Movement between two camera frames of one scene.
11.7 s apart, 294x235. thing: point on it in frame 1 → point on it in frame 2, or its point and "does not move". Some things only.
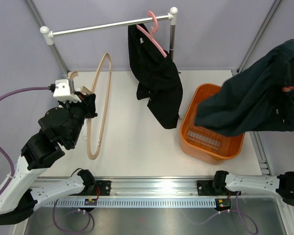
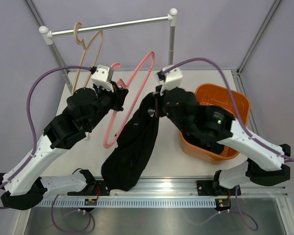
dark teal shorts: [255, 100] → [214, 147]
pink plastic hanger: [151, 34] → [126, 83]
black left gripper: [88, 103] → [118, 96]
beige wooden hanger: [73, 73] → [82, 42]
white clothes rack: [48, 35] does not move
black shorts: [159, 78] → [133, 159]
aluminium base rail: [184, 187] does not move
